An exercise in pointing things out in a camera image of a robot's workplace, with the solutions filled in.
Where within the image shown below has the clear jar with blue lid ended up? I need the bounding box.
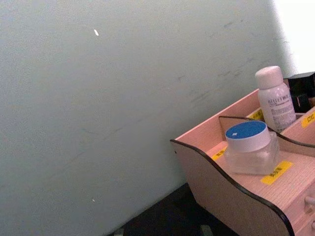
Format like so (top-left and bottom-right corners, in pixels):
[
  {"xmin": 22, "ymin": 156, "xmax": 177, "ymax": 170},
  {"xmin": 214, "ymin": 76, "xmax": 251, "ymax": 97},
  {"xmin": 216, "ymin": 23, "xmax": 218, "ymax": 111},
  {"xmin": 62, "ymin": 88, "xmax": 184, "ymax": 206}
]
[{"xmin": 222, "ymin": 120, "xmax": 281, "ymax": 175}]

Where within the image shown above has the black table cloth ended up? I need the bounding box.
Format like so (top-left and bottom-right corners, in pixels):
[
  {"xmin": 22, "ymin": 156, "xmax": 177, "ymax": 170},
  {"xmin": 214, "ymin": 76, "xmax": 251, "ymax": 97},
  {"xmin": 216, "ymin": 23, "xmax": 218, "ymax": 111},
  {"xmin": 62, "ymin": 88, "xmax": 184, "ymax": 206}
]
[{"xmin": 107, "ymin": 183, "xmax": 237, "ymax": 236}]

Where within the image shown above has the pale wooden organizer box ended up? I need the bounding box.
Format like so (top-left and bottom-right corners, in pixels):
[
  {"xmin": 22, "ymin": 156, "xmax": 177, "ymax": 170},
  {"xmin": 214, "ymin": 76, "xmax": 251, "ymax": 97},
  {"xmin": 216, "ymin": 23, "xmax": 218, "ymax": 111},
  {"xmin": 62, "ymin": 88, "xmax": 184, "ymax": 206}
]
[{"xmin": 169, "ymin": 88, "xmax": 315, "ymax": 236}]

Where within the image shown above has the white plastic bottle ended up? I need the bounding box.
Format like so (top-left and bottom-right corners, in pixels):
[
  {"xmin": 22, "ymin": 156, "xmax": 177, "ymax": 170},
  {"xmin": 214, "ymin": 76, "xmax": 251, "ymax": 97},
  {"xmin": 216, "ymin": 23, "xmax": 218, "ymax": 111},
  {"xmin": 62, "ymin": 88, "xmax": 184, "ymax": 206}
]
[{"xmin": 254, "ymin": 65, "xmax": 297, "ymax": 133}]

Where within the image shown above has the black box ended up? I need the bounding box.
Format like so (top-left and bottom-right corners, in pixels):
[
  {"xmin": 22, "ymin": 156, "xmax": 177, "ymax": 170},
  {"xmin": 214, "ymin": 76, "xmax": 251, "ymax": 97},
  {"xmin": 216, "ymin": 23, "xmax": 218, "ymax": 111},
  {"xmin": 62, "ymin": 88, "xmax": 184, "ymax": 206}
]
[{"xmin": 283, "ymin": 71, "xmax": 315, "ymax": 113}]

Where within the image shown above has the clear drawer knob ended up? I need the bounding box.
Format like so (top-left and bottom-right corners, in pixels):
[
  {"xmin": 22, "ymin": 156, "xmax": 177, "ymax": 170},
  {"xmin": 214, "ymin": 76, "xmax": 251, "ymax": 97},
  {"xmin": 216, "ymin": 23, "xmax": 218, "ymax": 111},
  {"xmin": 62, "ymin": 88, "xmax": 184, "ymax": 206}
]
[{"xmin": 304, "ymin": 194, "xmax": 315, "ymax": 212}]

